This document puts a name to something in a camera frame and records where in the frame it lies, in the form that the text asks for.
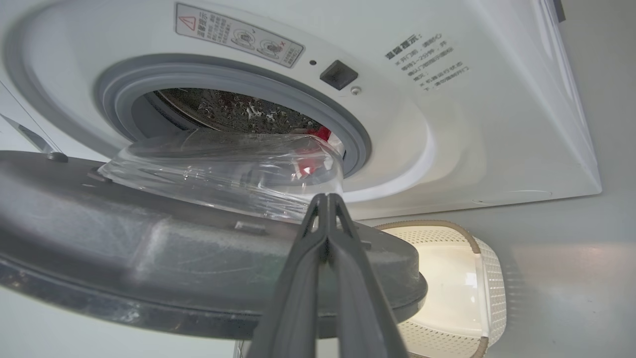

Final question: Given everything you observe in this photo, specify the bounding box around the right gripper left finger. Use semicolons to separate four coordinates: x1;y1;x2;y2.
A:
247;193;329;358

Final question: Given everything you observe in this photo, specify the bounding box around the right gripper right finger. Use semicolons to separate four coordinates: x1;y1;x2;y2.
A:
325;193;409;358

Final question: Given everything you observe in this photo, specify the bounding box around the black glass washing machine door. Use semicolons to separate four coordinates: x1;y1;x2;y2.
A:
0;128;429;341

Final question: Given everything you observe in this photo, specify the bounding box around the red and white garment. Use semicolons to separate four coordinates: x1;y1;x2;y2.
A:
293;127;344;179

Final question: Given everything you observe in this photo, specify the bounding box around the cream perforated laundry basket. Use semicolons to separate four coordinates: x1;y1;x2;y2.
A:
375;220;507;358

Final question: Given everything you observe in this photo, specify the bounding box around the steel washing machine drum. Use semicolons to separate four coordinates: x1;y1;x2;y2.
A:
154;88;323;135

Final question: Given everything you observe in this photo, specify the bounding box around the white front-load washing machine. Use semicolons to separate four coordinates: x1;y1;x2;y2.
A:
0;0;603;222

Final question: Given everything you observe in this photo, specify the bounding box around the black door latch slot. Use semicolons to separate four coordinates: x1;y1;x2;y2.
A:
319;60;359;90

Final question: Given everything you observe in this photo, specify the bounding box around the grey rubber door gasket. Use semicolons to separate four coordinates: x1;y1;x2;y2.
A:
94;54;372;177

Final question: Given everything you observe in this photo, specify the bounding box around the metal door hinge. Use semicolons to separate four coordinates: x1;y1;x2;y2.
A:
0;112;69;163

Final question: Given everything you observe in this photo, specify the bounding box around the printed black text label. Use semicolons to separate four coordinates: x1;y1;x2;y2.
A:
384;32;470;91

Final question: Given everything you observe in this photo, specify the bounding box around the grey warning sticker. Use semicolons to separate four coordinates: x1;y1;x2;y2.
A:
174;2;305;69

